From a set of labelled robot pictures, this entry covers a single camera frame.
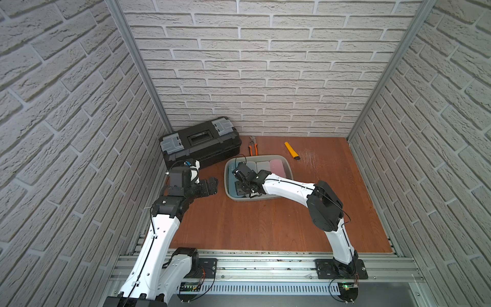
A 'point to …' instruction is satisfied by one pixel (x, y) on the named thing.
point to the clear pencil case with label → (252, 165)
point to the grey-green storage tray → (286, 164)
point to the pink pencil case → (277, 167)
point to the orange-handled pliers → (253, 141)
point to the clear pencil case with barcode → (264, 165)
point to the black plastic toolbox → (208, 143)
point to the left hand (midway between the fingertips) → (210, 178)
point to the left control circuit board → (190, 286)
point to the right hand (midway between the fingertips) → (242, 186)
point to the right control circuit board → (348, 291)
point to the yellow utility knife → (295, 155)
